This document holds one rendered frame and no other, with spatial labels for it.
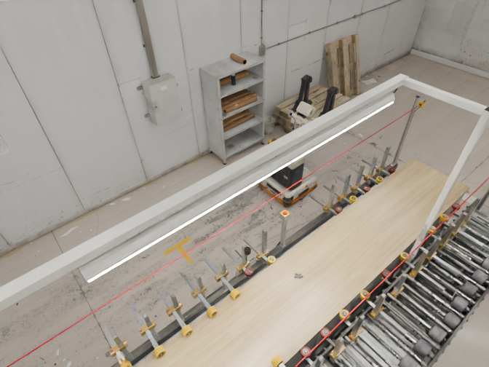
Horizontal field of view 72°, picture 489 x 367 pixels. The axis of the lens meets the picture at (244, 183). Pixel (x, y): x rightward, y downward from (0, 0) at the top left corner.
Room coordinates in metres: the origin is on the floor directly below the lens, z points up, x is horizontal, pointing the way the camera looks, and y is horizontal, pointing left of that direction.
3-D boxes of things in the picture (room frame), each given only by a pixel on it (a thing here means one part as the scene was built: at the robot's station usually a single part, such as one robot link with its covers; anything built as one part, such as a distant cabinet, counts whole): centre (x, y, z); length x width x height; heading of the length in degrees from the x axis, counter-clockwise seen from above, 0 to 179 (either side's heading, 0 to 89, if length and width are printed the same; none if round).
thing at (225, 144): (4.83, 0.11, 0.78); 0.90 x 0.45 x 1.55; 128
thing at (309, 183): (3.75, -0.67, 0.16); 0.67 x 0.64 x 0.25; 129
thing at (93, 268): (1.60, -0.19, 2.34); 2.40 x 0.12 x 0.08; 128
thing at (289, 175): (3.69, -0.60, 0.59); 0.55 x 0.34 x 0.83; 39
